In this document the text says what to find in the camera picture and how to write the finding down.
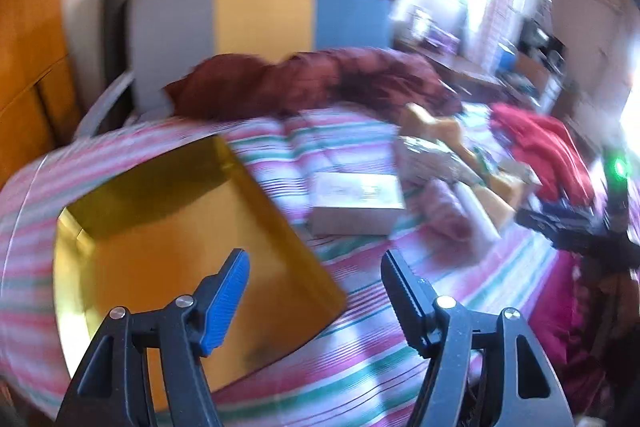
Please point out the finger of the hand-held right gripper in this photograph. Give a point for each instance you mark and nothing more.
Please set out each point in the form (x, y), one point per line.
(555, 232)
(575, 213)

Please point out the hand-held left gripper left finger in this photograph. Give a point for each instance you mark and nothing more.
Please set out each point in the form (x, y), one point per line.
(227, 302)

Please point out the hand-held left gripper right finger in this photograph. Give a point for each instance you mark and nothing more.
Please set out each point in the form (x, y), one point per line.
(400, 292)

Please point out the white plastic bag roll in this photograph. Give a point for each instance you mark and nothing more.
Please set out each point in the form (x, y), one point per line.
(477, 214)

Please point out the gold metal tin box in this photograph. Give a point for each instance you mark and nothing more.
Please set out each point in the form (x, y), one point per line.
(150, 257)

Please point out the pink item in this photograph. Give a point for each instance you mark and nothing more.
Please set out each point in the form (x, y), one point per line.
(445, 207)

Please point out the large white carton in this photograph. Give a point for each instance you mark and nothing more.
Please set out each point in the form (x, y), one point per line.
(355, 207)

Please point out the striped bed blanket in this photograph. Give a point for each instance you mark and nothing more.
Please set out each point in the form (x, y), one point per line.
(375, 357)

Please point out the red cloth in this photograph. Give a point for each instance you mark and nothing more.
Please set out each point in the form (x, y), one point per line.
(545, 147)

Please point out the blue container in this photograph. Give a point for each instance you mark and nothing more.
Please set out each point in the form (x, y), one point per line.
(506, 56)

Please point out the black radio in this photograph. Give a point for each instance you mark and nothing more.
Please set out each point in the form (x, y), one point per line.
(542, 44)

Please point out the wooden desk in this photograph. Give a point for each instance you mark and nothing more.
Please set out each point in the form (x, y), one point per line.
(465, 72)

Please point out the purple toiletry set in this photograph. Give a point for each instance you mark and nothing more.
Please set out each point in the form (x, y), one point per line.
(435, 37)

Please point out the maroon padded jacket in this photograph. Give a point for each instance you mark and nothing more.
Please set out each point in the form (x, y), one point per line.
(300, 82)

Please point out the black rolled mat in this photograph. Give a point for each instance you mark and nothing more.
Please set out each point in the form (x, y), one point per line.
(117, 32)

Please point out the grey yellow blue armchair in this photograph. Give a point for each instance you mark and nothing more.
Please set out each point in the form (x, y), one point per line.
(265, 12)

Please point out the wooden wardrobe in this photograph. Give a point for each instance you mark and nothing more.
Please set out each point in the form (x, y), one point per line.
(30, 57)

